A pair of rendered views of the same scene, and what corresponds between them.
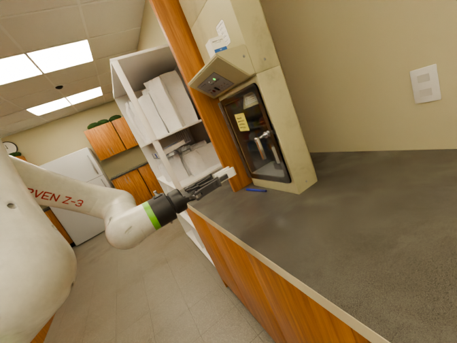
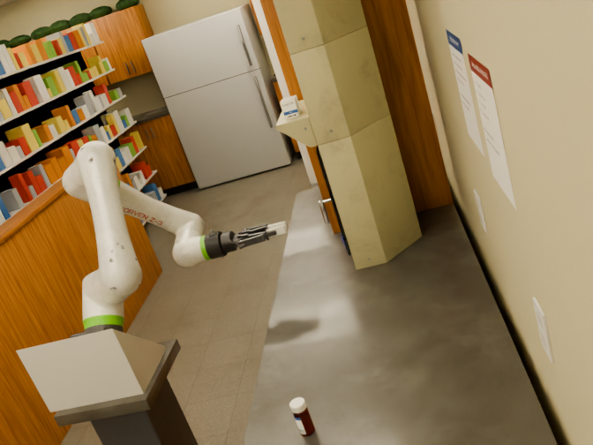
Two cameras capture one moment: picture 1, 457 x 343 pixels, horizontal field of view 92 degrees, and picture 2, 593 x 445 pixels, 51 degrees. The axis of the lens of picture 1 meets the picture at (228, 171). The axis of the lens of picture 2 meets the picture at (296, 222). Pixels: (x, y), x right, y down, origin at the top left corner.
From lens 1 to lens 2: 1.64 m
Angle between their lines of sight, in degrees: 33
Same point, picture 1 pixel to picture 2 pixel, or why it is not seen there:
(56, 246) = (134, 269)
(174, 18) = not seen: hidden behind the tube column
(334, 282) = (276, 341)
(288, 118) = (353, 191)
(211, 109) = not seen: hidden behind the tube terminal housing
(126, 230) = (183, 255)
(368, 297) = (276, 352)
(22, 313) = (123, 290)
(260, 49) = (326, 121)
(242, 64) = (302, 137)
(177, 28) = not seen: hidden behind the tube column
